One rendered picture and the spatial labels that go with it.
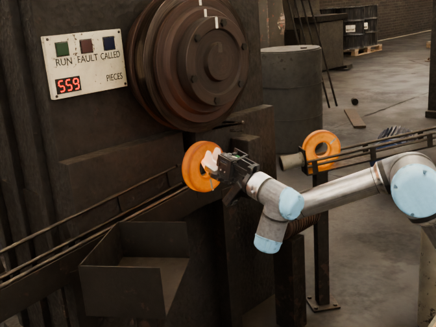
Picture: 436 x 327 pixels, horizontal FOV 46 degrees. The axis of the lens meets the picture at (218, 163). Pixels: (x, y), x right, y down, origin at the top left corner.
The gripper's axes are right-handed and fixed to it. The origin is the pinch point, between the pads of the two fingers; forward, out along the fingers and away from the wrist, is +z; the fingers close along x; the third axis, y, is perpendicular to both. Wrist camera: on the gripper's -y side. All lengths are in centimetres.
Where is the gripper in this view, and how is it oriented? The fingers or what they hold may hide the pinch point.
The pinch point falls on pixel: (204, 160)
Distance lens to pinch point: 156.7
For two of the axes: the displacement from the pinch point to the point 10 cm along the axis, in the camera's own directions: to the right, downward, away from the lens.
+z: -7.0, -4.1, 5.9
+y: 1.0, -8.7, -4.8
